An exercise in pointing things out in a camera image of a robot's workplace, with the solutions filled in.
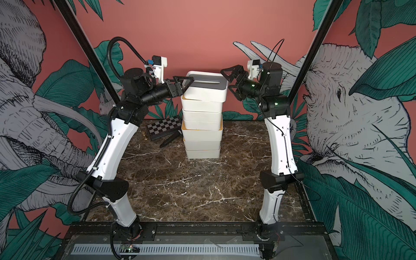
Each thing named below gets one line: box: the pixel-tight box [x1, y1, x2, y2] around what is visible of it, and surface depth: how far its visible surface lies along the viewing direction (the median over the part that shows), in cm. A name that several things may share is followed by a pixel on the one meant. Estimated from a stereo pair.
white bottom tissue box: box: [185, 148, 221, 160], surface depth 97 cm
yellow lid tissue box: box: [183, 139, 221, 151], surface depth 90 cm
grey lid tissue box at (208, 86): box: [183, 70, 229, 103], surface depth 64 cm
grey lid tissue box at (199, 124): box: [183, 118, 221, 131], surface depth 76 cm
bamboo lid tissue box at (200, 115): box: [182, 108, 223, 121], surface depth 71 cm
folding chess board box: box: [146, 114, 182, 141], surface depth 113 cm
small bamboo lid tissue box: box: [180, 94, 224, 113], surface depth 68 cm
